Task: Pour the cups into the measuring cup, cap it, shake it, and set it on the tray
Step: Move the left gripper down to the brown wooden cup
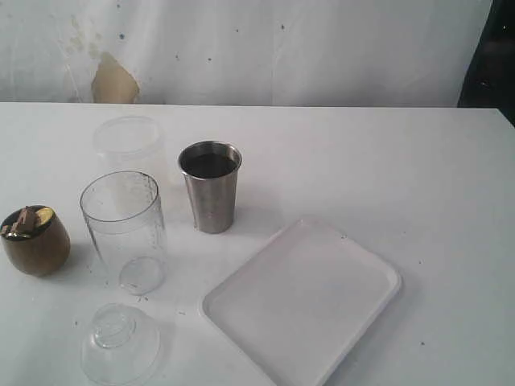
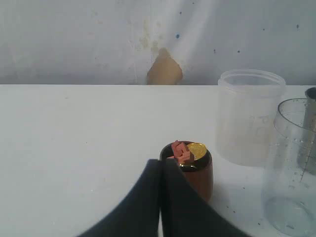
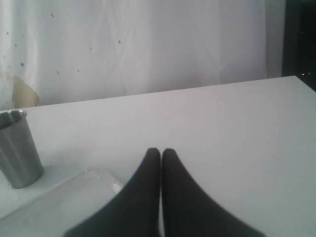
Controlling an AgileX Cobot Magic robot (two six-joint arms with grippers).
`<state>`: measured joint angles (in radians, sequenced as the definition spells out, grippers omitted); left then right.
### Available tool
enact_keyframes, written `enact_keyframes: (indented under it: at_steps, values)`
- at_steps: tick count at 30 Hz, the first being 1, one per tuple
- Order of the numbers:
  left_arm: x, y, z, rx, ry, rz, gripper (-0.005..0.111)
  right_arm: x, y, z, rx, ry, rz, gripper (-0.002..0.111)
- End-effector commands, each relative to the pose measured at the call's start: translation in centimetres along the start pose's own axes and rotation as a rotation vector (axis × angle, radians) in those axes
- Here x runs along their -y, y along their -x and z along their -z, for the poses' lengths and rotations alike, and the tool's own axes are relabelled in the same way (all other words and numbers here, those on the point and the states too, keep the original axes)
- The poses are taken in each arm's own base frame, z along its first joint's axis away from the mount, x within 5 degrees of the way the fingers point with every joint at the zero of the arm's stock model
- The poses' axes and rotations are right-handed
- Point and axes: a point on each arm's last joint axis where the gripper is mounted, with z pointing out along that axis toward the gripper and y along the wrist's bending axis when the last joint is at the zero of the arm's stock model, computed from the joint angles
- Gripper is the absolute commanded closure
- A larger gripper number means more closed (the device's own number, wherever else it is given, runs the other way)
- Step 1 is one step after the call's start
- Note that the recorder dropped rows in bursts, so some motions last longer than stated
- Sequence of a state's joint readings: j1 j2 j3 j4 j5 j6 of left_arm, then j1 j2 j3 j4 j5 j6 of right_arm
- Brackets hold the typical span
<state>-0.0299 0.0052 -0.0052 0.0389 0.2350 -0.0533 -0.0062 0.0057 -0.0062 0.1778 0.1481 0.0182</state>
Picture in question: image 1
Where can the stainless steel cup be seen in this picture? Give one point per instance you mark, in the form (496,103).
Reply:
(210,170)

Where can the clear plastic shaker body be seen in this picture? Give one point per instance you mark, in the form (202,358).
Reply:
(123,213)

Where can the clear plastic shaker lid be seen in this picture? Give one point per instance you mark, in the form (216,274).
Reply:
(122,346)

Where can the brown wooden round cup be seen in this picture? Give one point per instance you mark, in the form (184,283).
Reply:
(41,255)

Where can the white plastic tray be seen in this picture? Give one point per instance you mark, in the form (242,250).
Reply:
(301,303)

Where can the clear plastic container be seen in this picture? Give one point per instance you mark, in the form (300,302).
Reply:
(132,143)

